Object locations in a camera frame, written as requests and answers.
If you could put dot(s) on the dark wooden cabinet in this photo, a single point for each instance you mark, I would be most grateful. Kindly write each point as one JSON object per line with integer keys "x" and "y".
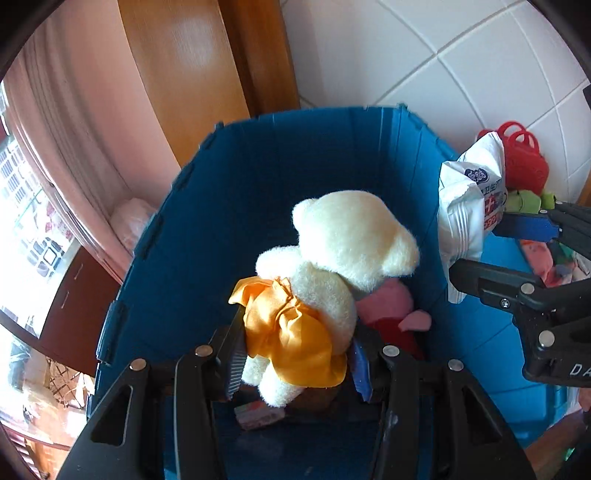
{"x": 75, "y": 318}

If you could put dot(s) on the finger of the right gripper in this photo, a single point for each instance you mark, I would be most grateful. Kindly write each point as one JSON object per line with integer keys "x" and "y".
{"x": 503, "y": 288}
{"x": 567, "y": 223}

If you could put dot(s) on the colourful sanitary pad pack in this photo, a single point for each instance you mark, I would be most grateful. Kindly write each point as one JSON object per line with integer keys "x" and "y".
{"x": 258, "y": 414}

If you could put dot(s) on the cream bear plush yellow dress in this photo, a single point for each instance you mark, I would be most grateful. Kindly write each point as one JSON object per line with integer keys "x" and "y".
{"x": 299, "y": 309}

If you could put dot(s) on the red plastic handbag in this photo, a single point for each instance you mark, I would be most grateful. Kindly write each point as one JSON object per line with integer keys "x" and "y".
{"x": 525, "y": 166}

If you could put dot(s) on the pile of small plush toys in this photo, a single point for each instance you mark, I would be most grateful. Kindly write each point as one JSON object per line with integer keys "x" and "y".
{"x": 555, "y": 263}

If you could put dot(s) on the blue plastic storage bin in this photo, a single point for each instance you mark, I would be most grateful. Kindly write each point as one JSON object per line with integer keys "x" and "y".
{"x": 232, "y": 201}

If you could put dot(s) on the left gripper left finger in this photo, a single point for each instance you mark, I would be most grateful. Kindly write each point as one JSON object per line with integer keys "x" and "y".
{"x": 228, "y": 343}

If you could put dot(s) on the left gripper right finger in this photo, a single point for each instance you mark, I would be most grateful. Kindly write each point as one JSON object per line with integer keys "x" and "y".
{"x": 368, "y": 369}

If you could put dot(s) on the pink pig plush red dress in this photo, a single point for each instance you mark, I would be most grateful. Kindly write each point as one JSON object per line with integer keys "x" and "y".
{"x": 391, "y": 312}

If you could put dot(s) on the pink curtain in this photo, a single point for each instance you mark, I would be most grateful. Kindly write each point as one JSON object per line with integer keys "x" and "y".
{"x": 79, "y": 111}

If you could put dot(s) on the wooden door frame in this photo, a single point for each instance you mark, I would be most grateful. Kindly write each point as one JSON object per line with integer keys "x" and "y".
{"x": 205, "y": 62}

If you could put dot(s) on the green frog plush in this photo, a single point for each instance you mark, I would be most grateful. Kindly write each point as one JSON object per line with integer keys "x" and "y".
{"x": 528, "y": 202}

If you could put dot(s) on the white wet wipes pack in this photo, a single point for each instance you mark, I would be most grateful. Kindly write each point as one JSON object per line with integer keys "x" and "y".
{"x": 472, "y": 198}

